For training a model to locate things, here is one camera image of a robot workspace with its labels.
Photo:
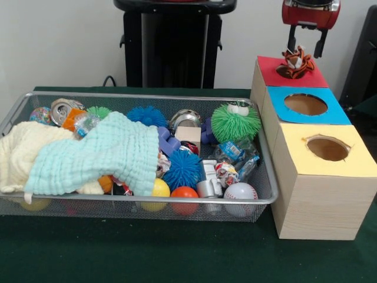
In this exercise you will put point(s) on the dark green tablecloth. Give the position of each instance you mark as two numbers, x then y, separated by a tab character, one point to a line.
147	250

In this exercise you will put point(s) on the green spiky ball with eyes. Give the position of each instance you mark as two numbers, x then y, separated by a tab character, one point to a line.
235	125

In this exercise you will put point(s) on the silver toy robot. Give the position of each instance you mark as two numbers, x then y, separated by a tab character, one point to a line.
209	179

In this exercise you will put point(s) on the blue spiky ball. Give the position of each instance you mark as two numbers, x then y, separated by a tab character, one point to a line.
147	115
182	169

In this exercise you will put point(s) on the black side stand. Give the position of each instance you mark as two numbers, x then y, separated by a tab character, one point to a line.
362	59

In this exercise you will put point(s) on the mint waffle cloth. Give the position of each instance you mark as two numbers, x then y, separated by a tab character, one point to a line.
103	153

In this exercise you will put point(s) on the cream waffle cloth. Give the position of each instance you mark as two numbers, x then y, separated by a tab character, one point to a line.
17	153

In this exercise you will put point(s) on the crushed silver can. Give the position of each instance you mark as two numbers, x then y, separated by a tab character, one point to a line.
60	113

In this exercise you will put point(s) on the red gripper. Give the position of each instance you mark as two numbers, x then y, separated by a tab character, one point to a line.
312	16

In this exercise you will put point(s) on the orange smooth ball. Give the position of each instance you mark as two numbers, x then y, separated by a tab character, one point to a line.
184	194

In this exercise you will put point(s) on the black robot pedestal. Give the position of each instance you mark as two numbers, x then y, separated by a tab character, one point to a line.
173	44

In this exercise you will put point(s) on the wooden box with three holes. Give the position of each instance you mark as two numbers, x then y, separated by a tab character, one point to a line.
318	206

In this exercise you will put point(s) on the orange striped tiger plush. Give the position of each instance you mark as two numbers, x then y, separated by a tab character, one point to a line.
296	66

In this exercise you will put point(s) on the silver mesh bin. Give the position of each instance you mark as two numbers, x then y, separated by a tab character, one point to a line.
191	100

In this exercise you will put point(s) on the white baseball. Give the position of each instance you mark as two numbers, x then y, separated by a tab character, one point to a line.
241	196

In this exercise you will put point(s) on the yellow smooth ball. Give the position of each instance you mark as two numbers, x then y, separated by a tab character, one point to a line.
160	188

